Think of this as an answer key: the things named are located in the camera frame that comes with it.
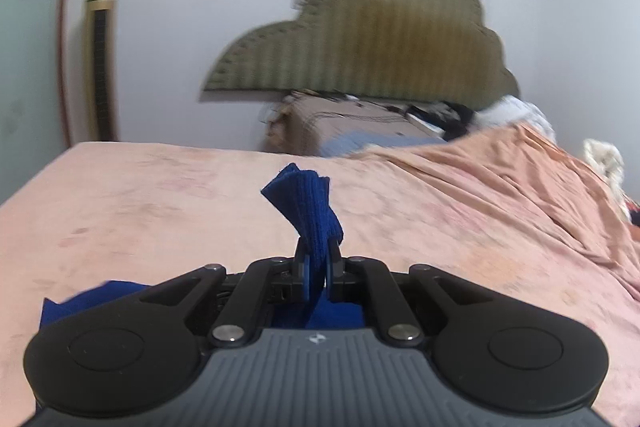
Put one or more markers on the peach orange blanket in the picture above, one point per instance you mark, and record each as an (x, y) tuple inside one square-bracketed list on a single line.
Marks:
[(515, 175)]

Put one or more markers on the cream fluffy blanket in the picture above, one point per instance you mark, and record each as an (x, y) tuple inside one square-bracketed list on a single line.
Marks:
[(607, 161)]

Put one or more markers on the olive green padded headboard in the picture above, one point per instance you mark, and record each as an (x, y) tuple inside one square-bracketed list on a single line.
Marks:
[(404, 50)]

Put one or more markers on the blue beaded knit sweater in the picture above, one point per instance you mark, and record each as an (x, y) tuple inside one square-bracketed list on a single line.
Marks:
[(303, 198)]

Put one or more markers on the frosted glass wardrobe door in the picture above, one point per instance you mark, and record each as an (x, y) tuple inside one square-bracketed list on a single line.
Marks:
[(31, 122)]

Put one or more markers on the pink floral bed sheet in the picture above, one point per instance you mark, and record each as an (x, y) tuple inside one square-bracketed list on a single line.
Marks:
[(148, 212)]

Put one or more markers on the gold tower fan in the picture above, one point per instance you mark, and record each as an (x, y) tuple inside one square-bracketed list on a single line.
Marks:
[(99, 69)]

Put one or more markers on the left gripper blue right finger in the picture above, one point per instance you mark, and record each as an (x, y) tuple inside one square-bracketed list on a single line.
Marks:
[(335, 273)]

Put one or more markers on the white crumpled quilt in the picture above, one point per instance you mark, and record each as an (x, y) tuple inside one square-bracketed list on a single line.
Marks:
[(512, 110)]

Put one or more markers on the black clothes pile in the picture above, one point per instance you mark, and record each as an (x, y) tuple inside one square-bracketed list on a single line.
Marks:
[(453, 119)]

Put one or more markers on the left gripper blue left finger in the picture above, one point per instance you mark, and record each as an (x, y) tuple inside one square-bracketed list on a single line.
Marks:
[(301, 272)]

